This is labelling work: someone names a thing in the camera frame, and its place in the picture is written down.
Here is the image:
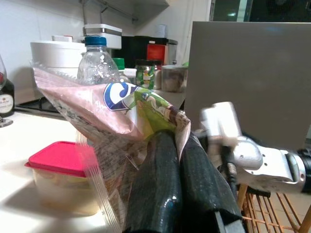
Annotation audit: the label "wooden slatted rack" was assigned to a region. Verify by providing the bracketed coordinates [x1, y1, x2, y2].
[237, 184, 311, 233]

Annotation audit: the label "dark wine bottle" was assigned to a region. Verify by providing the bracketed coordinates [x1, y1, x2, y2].
[0, 77, 16, 117]

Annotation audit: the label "steel canister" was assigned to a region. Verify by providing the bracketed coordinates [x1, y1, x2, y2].
[167, 40, 178, 66]

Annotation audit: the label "green glass sliding door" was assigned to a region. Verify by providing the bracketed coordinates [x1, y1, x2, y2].
[211, 0, 311, 22]

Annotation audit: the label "jar of green sweets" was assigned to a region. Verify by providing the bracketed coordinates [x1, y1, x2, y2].
[135, 59, 162, 90]

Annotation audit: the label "clear blue-capped water bottle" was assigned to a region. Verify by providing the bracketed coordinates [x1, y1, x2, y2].
[77, 35, 121, 85]

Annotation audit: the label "white box appliance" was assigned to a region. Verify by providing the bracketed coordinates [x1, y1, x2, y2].
[84, 23, 122, 49]

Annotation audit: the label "white round container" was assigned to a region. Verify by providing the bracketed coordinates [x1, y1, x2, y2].
[30, 35, 87, 69]

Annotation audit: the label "black box red label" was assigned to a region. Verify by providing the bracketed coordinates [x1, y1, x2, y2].
[121, 35, 169, 68]

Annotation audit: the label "crinkled printed snack bag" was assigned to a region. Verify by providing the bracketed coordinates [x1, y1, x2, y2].
[31, 63, 192, 231]

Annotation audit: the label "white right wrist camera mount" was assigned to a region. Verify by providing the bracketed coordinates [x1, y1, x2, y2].
[199, 101, 243, 147]

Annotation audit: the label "metal wall shelf rail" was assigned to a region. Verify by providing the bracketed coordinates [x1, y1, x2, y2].
[80, 0, 139, 24]

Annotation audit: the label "clear jar brown contents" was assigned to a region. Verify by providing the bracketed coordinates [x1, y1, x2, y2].
[161, 65, 188, 93]

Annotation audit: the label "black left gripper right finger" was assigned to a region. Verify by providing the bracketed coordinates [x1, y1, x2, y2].
[181, 132, 243, 233]

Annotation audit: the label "wine glass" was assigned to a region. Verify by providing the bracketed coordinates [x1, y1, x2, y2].
[0, 54, 14, 128]

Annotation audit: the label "grey mini fridge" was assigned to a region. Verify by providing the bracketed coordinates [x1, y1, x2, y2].
[184, 21, 311, 151]

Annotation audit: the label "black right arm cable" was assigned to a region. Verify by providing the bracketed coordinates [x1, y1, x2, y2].
[220, 145, 240, 195]

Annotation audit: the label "red-lidded plastic food container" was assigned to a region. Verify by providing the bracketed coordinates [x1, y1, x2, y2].
[24, 141, 100, 216]

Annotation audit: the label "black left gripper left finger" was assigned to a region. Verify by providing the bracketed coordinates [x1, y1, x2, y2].
[125, 132, 183, 233]

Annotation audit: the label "black stove top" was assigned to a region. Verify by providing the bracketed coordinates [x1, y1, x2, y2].
[16, 97, 64, 114]

